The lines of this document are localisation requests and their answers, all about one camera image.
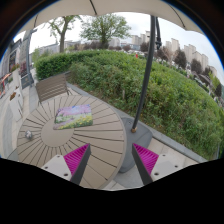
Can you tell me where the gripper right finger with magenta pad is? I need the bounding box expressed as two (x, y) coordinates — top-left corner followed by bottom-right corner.
(132, 143), (182, 185)

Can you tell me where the dark parasol pole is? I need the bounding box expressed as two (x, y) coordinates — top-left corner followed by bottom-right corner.
(131, 15), (156, 133)

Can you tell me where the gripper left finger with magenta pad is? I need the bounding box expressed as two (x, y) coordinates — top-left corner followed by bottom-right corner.
(42, 144), (91, 185)

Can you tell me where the slatted wooden chair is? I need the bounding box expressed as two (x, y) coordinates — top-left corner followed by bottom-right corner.
(36, 74), (70, 104)

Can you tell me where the grey parasol base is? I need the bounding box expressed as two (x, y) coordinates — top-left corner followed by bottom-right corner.
(119, 117), (153, 173)

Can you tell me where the green hedge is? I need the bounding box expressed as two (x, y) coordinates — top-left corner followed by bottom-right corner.
(36, 50), (224, 160)

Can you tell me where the beige parasol canopy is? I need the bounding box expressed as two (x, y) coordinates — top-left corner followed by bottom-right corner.
(18, 0), (203, 34)

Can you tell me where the colourful floral mouse pad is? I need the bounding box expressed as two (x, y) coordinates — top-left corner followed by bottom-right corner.
(53, 104), (93, 130)

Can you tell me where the round slatted wooden table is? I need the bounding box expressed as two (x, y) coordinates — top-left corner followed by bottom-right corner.
(17, 95), (126, 189)

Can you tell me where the small grey computer mouse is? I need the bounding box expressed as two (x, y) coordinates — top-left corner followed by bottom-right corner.
(25, 130), (33, 140)

